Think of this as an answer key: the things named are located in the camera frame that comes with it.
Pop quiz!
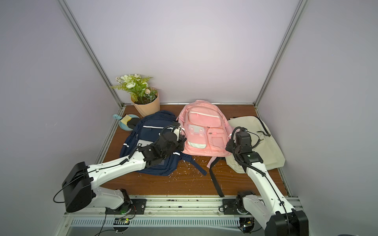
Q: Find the cream canvas backpack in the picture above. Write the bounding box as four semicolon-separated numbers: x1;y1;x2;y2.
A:
209;115;286;198

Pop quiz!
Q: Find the pink backpack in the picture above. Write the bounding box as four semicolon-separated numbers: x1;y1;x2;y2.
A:
177;100;232;168

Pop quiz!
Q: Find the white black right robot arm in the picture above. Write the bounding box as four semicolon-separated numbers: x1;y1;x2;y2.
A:
226;126;310;236

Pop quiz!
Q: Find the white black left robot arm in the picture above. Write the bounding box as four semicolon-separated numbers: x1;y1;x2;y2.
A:
60;123;186;215

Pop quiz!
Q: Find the terracotta flower pot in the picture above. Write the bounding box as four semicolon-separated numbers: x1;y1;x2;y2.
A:
131;88;160;117

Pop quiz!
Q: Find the black work glove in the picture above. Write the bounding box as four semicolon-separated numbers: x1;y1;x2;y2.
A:
127;117;140;130

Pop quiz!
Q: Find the yellow sponge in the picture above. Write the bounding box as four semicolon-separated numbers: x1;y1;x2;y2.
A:
120;115;132;126

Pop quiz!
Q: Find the green white artificial plant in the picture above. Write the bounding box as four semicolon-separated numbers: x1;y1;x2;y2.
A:
111;74;158;105

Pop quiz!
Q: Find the left corner aluminium profile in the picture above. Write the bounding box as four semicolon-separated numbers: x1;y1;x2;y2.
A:
57;0;123;107

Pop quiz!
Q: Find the corner aluminium profile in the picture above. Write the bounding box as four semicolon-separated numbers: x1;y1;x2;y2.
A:
57;0;123;107
254;0;308;109

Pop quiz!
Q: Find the right corner aluminium profile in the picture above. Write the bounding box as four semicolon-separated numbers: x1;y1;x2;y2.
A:
254;0;308;109

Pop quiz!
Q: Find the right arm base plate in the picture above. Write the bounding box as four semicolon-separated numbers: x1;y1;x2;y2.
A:
219;198;251;215

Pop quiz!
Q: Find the aluminium mounting rail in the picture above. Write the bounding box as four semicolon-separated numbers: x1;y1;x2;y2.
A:
63;194;306;218

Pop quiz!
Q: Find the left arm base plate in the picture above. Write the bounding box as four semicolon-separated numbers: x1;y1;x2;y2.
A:
105;199;147;215

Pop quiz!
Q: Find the right circuit board with cable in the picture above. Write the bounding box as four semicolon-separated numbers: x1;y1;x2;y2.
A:
238;217;262;234

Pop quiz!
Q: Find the circuit board with cable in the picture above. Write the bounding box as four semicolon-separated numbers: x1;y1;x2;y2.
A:
95;217;132;236
238;217;262;234

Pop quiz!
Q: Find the left circuit board with cable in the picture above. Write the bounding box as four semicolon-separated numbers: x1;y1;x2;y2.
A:
95;217;132;236

